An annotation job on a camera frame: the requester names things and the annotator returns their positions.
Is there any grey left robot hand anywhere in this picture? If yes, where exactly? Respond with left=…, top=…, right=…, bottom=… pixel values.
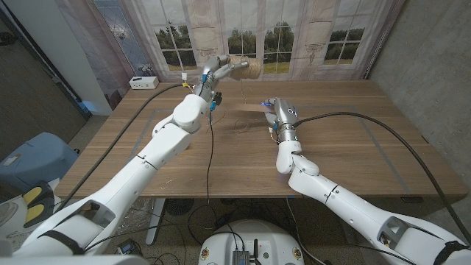
left=193, top=54, right=249, bottom=102

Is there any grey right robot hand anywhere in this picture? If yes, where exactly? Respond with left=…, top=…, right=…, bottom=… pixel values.
left=260, top=97, right=300, bottom=130

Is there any brown twine thread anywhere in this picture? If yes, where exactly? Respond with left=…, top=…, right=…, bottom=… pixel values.
left=233, top=78, right=255, bottom=133

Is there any long wooden stick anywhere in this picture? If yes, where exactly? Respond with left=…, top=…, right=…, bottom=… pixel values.
left=220, top=102, right=275, bottom=113

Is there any brown twine spool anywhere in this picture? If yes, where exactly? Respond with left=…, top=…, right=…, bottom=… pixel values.
left=227, top=54, right=262, bottom=80

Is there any white power box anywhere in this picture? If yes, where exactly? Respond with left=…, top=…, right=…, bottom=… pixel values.
left=128, top=76, right=160, bottom=91

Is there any printed window backdrop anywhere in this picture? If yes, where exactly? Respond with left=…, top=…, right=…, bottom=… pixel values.
left=54, top=0, right=406, bottom=82

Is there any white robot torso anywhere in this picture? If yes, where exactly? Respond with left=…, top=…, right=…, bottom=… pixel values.
left=198, top=219, right=305, bottom=265

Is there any black round fan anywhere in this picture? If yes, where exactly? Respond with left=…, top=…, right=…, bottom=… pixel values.
left=164, top=198, right=195, bottom=217

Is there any grey box on torso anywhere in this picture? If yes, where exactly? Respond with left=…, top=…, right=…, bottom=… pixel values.
left=232, top=250, right=250, bottom=265

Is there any white table leg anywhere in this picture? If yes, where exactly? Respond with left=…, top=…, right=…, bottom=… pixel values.
left=145, top=198, right=166, bottom=246

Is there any clear plastic sheet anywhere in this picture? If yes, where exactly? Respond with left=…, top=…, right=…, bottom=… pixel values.
left=124, top=205, right=152, bottom=235

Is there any small device with screen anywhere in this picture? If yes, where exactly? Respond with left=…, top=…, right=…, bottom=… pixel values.
left=117, top=241, right=143, bottom=257

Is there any blue plastic bin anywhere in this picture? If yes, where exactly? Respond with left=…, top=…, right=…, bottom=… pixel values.
left=0, top=132, right=80, bottom=192

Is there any black and yellow pedal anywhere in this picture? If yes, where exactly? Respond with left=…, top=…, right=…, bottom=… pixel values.
left=21, top=180, right=56, bottom=229

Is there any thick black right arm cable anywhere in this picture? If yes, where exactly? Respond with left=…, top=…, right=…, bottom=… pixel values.
left=293, top=111, right=471, bottom=246

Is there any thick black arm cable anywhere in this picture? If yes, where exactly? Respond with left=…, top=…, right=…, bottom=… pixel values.
left=54, top=82, right=185, bottom=214
left=293, top=111, right=471, bottom=246

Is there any thin black left wrist cable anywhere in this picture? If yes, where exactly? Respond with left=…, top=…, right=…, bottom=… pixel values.
left=187, top=108, right=222, bottom=251

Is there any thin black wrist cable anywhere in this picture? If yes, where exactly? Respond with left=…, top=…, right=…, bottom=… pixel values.
left=187, top=108, right=222, bottom=251
left=345, top=241, right=417, bottom=265

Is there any white floor cable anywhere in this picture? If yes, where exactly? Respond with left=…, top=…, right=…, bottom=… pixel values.
left=285, top=198, right=327, bottom=265

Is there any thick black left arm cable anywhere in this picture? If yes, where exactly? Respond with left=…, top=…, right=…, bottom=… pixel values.
left=54, top=82, right=185, bottom=214

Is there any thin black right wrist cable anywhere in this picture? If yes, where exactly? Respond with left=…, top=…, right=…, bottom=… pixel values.
left=345, top=241, right=417, bottom=265

